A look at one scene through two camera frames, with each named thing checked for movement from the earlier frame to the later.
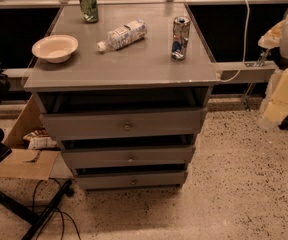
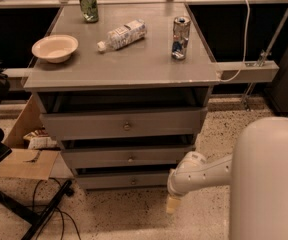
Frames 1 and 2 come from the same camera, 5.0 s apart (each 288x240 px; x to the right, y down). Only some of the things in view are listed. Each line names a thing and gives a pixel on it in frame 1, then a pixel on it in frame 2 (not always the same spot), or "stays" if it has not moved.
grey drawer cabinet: (124, 89) stays
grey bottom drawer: (131, 179) stays
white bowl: (57, 48) stays
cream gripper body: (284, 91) to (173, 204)
